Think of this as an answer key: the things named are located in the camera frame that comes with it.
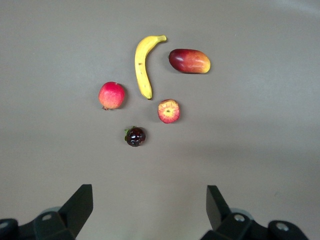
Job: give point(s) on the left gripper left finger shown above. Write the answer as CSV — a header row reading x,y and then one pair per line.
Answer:
x,y
72,212

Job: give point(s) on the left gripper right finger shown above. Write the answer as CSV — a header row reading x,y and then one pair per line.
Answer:
x,y
220,210

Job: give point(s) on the red yellow apple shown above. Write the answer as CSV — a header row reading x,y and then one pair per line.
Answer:
x,y
168,111

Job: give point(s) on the yellow banana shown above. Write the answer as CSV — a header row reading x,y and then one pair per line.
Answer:
x,y
142,70

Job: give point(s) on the dark purple plum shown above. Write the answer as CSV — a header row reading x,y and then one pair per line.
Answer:
x,y
135,137

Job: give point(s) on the red yellow mango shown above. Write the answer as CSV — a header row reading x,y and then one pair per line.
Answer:
x,y
190,61

